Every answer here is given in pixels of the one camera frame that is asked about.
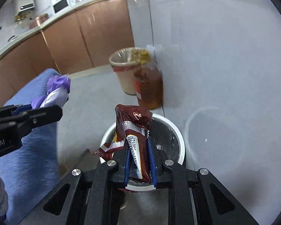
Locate purple snack wrapper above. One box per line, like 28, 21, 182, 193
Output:
31, 74, 71, 109

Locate white trash bin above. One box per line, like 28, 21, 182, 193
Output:
99, 114, 186, 191

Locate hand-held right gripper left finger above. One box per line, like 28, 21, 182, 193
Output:
17, 138, 132, 225

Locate brown kitchen cabinets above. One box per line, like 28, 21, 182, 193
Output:
0, 0, 135, 108

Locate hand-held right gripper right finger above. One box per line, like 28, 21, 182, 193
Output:
147, 137, 259, 225

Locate white water heater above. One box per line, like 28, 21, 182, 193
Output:
15, 3, 35, 14

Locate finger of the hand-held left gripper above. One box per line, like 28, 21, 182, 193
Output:
0, 105, 33, 122
0, 105, 63, 136

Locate brown and white snack wrapper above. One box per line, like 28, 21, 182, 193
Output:
92, 104, 153, 184

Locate cooking oil bottle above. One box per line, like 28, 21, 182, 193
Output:
133, 52, 164, 110

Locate blue cloth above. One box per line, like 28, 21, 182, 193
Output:
0, 68, 72, 225

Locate white microwave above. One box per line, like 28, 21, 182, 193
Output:
53, 0, 69, 14

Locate beige trash bin with liner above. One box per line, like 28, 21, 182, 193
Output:
109, 47, 152, 96

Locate copper-coloured box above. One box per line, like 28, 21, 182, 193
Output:
29, 13, 49, 30

